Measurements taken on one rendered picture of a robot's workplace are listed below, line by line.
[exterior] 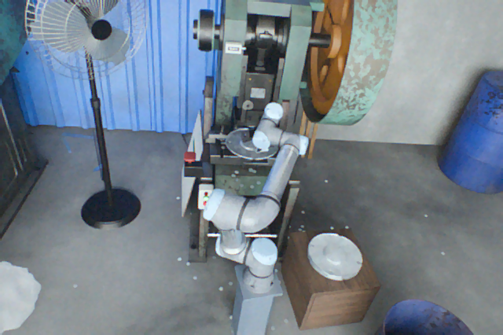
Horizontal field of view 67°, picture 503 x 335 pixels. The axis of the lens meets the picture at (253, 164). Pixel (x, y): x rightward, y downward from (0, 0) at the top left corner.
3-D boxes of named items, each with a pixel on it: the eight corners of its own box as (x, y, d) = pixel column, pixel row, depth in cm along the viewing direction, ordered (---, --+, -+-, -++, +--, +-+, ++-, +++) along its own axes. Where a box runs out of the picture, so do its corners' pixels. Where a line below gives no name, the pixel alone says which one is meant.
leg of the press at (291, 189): (290, 263, 243) (322, 149, 188) (273, 263, 241) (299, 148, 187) (272, 172, 315) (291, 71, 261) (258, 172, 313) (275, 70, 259)
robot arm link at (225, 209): (246, 268, 170) (238, 224, 123) (215, 257, 173) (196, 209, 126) (255, 244, 176) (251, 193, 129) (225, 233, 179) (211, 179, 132)
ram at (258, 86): (268, 127, 201) (277, 75, 183) (240, 126, 198) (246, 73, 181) (265, 111, 214) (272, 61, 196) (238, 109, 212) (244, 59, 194)
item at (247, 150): (281, 160, 197) (281, 160, 196) (225, 158, 193) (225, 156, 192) (274, 130, 219) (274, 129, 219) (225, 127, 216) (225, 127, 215)
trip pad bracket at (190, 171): (201, 193, 208) (203, 166, 196) (183, 193, 206) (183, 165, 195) (201, 186, 212) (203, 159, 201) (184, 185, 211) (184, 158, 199)
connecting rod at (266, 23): (271, 89, 190) (282, 20, 169) (247, 87, 188) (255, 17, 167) (266, 71, 206) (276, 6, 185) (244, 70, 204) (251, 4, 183)
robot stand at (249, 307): (269, 343, 199) (283, 292, 172) (234, 350, 194) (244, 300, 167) (259, 311, 213) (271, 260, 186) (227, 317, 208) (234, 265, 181)
